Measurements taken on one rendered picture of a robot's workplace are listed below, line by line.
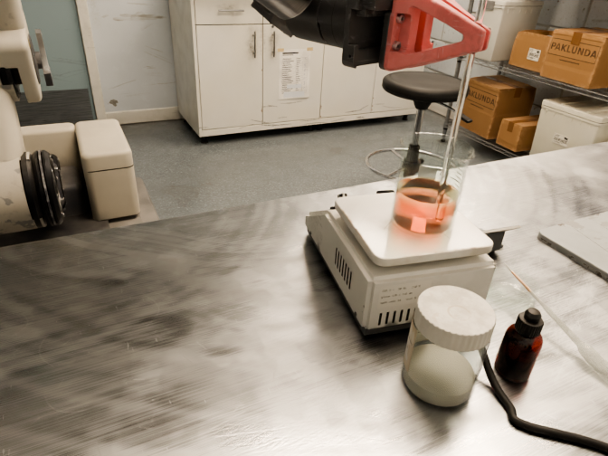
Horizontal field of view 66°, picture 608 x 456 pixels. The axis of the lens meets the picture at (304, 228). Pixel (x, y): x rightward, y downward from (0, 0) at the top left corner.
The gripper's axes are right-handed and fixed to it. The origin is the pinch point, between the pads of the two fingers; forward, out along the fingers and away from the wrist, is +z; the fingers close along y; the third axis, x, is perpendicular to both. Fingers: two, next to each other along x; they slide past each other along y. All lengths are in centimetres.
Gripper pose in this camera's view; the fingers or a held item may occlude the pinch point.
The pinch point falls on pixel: (476, 38)
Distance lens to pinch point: 40.9
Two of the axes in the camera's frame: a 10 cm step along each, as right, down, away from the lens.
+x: -0.5, 8.6, 5.1
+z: 6.7, 4.1, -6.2
